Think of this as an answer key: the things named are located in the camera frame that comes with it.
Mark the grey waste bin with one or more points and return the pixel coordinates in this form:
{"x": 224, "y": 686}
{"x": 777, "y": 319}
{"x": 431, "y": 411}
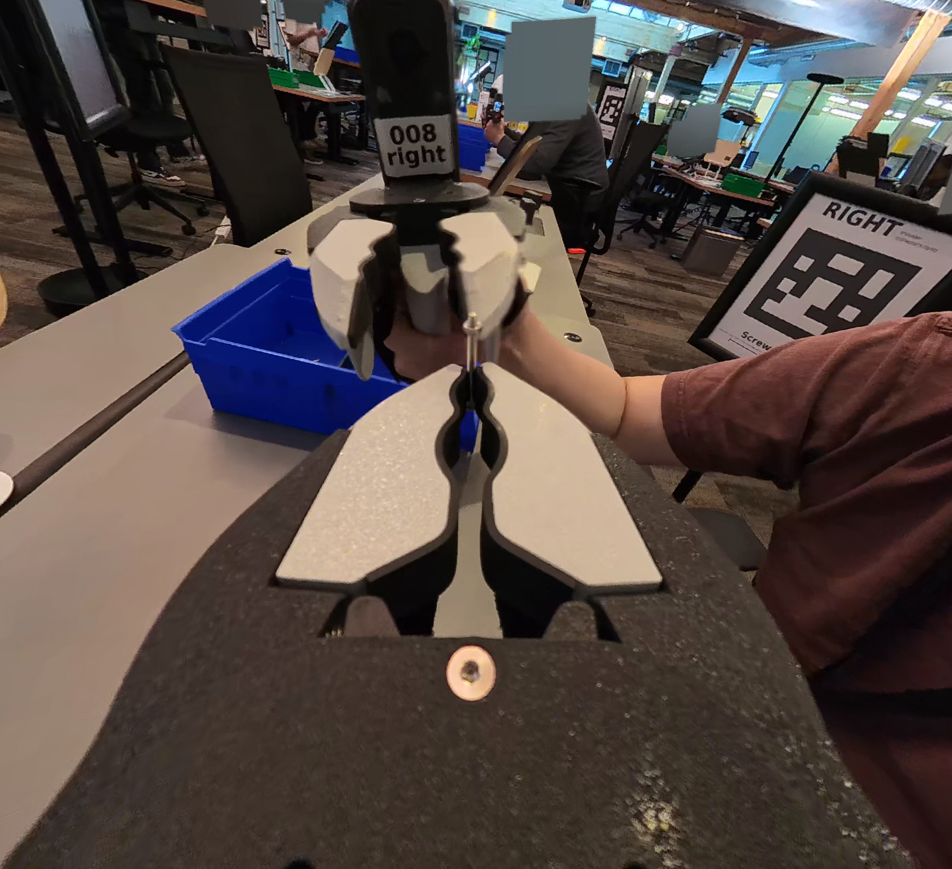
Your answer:
{"x": 710, "y": 251}

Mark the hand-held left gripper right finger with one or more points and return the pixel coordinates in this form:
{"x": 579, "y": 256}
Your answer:
{"x": 565, "y": 504}

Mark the green bin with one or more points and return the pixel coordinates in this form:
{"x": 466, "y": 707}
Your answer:
{"x": 290, "y": 79}
{"x": 742, "y": 184}

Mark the small marker sign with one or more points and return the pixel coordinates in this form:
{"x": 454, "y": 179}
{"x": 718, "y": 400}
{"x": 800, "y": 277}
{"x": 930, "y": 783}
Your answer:
{"x": 612, "y": 108}

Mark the grey board on black stand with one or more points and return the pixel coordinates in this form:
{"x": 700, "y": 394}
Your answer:
{"x": 74, "y": 50}

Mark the black floor lamp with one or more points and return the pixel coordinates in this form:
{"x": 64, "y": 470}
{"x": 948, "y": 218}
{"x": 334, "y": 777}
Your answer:
{"x": 825, "y": 78}

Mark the blue divided parts bin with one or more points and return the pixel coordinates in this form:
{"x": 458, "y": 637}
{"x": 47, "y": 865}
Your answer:
{"x": 260, "y": 363}

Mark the black framed marker sign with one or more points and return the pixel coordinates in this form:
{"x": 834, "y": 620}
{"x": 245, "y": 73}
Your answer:
{"x": 833, "y": 274}

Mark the black office chair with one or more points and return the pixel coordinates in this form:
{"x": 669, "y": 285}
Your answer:
{"x": 238, "y": 140}
{"x": 632, "y": 162}

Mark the long metal bolt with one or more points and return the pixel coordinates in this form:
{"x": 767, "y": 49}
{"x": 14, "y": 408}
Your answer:
{"x": 471, "y": 344}

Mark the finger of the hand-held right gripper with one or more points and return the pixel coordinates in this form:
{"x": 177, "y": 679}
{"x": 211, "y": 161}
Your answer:
{"x": 487, "y": 274}
{"x": 342, "y": 281}

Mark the wooden top office desk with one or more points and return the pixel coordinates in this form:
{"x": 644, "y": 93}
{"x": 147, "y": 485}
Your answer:
{"x": 714, "y": 188}
{"x": 312, "y": 95}

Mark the person's right forearm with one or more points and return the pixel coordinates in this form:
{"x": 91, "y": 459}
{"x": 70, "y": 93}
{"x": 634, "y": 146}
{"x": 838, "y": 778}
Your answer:
{"x": 617, "y": 393}

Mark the person's right hand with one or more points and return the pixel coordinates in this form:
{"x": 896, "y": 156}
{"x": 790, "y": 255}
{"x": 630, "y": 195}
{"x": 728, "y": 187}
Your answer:
{"x": 428, "y": 355}

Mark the black swivel chair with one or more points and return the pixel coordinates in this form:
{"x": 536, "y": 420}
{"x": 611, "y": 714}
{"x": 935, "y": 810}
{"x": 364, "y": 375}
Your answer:
{"x": 141, "y": 129}

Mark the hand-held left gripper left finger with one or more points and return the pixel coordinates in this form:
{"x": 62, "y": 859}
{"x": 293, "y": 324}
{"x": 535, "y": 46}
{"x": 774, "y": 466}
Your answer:
{"x": 387, "y": 497}

